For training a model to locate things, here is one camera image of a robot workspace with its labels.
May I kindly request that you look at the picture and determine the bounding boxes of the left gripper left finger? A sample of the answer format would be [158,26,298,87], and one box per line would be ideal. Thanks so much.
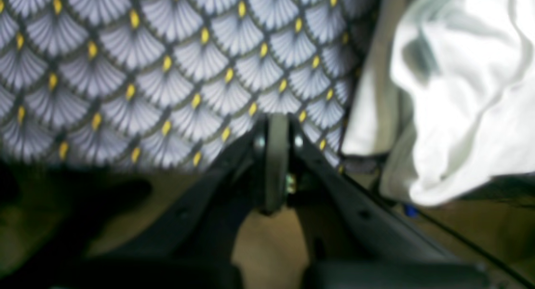
[50,115,289,289]

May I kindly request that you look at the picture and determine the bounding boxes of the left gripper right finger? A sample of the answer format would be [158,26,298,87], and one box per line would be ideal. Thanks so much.
[287,120,492,289]

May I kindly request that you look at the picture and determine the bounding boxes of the white T-shirt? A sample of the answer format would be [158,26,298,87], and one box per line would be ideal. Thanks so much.
[341,0,534,207]

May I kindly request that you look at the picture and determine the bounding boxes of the patterned purple tablecloth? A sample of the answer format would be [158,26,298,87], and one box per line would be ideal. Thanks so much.
[0,0,380,171]

